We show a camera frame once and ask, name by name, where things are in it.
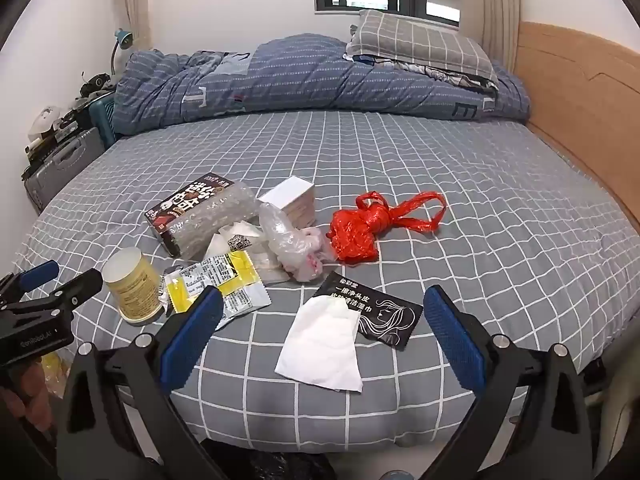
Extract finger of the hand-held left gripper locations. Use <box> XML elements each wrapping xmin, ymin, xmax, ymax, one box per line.
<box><xmin>0</xmin><ymin>261</ymin><xmax>60</xmax><ymax>306</ymax></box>
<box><xmin>0</xmin><ymin>268</ymin><xmax>104</xmax><ymax>321</ymax></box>

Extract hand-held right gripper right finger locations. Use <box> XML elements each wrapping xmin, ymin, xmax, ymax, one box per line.
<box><xmin>422</xmin><ymin>284</ymin><xmax>596</xmax><ymax>480</ymax></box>

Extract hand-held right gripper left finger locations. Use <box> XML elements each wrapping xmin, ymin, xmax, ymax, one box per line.
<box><xmin>54</xmin><ymin>286</ymin><xmax>226</xmax><ymax>480</ymax></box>

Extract yellow snack wrapper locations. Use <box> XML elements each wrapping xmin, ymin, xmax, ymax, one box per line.
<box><xmin>160</xmin><ymin>250</ymin><xmax>273</xmax><ymax>333</ymax></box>

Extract brown cookie box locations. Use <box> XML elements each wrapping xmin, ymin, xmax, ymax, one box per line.
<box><xmin>144</xmin><ymin>176</ymin><xmax>236</xmax><ymax>260</ymax></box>

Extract small white box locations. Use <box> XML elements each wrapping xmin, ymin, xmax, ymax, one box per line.
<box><xmin>256</xmin><ymin>176</ymin><xmax>317</xmax><ymax>228</ymax></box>

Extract trash bin with black bag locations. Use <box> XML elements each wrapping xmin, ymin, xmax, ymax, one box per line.
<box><xmin>200</xmin><ymin>452</ymin><xmax>341</xmax><ymax>480</ymax></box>

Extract person's left hand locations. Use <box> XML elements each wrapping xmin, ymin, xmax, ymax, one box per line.
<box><xmin>0</xmin><ymin>360</ymin><xmax>53</xmax><ymax>433</ymax></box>

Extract yellow plastic bag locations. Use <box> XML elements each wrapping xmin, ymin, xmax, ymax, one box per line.
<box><xmin>40</xmin><ymin>350</ymin><xmax>71</xmax><ymax>401</ymax></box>

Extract yellow paper cup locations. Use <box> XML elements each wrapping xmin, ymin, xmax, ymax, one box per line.
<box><xmin>102</xmin><ymin>246</ymin><xmax>166</xmax><ymax>327</ymax></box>

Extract black wet wipe packet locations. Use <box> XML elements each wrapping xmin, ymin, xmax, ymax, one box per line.
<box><xmin>314</xmin><ymin>270</ymin><xmax>423</xmax><ymax>351</ymax></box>

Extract small clear packet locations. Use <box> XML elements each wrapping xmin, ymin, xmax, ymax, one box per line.
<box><xmin>247</xmin><ymin>250</ymin><xmax>292</xmax><ymax>287</ymax></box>

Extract clear packet with printed code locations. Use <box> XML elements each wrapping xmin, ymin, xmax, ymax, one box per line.
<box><xmin>205</xmin><ymin>220</ymin><xmax>271</xmax><ymax>261</ymax></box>

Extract clear bubble wrap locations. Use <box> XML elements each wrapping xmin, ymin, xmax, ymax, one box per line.
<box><xmin>165</xmin><ymin>182</ymin><xmax>263</xmax><ymax>261</ymax></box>

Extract grey suitcase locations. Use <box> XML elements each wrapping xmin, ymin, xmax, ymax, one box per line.
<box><xmin>21</xmin><ymin>127</ymin><xmax>106</xmax><ymax>216</ymax></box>

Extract crumpled clear plastic bag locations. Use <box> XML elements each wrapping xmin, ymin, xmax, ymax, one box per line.
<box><xmin>257</xmin><ymin>202</ymin><xmax>336</xmax><ymax>283</ymax></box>

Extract white tissue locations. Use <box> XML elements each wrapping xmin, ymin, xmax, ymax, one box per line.
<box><xmin>274</xmin><ymin>295</ymin><xmax>363</xmax><ymax>393</ymax></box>

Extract red plastic bag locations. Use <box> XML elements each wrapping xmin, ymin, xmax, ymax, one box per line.
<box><xmin>327</xmin><ymin>190</ymin><xmax>447</xmax><ymax>263</ymax></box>

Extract mattress with grey checked sheet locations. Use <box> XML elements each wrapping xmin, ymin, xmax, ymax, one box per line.
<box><xmin>10</xmin><ymin>110</ymin><xmax>640</xmax><ymax>461</ymax></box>

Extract white gadget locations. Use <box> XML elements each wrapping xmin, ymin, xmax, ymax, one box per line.
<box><xmin>27</xmin><ymin>104</ymin><xmax>63</xmax><ymax>143</ymax></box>

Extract teal suitcase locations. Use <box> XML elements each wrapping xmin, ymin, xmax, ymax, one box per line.
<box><xmin>91</xmin><ymin>92</ymin><xmax>118</xmax><ymax>150</ymax></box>

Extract black gadget pile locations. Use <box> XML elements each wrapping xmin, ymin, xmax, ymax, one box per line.
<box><xmin>80</xmin><ymin>74</ymin><xmax>113</xmax><ymax>98</ymax></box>

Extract teal desk lamp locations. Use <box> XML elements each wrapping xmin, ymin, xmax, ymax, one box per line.
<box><xmin>109</xmin><ymin>28</ymin><xmax>135</xmax><ymax>83</ymax></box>

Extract patterned pillow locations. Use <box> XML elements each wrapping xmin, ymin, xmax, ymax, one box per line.
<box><xmin>345</xmin><ymin>52</ymin><xmax>501</xmax><ymax>98</ymax></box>

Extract blue striped quilt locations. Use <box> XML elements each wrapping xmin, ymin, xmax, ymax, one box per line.
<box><xmin>111</xmin><ymin>34</ymin><xmax>531</xmax><ymax>136</ymax></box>

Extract grey checked bed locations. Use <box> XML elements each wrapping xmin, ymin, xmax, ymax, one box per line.
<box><xmin>514</xmin><ymin>21</ymin><xmax>640</xmax><ymax>231</ymax></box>

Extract grey checked pillow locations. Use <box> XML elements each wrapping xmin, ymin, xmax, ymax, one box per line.
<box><xmin>346</xmin><ymin>8</ymin><xmax>499</xmax><ymax>83</ymax></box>

